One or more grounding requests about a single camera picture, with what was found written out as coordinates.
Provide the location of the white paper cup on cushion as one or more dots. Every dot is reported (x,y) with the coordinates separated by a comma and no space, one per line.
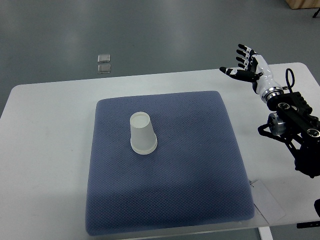
(143,139)

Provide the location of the white table leg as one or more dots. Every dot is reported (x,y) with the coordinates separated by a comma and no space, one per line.
(265,233)

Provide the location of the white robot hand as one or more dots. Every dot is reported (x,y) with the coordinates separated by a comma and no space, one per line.
(260,73)

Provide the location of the white paper tag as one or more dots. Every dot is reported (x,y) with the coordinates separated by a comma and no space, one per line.
(266,204)

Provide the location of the blue grey cushion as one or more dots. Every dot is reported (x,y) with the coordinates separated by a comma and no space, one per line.
(195,176)

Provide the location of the black bracket under table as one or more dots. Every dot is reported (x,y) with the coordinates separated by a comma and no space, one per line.
(310,224)

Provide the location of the wooden furniture corner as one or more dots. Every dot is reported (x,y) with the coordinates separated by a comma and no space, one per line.
(303,4)

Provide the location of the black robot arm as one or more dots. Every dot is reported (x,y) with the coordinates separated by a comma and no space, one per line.
(274,110)

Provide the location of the upper metal floor plate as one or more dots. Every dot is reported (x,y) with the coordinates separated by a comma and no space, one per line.
(104,58)

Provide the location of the black tripod leg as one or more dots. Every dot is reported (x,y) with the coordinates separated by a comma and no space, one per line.
(316,13)

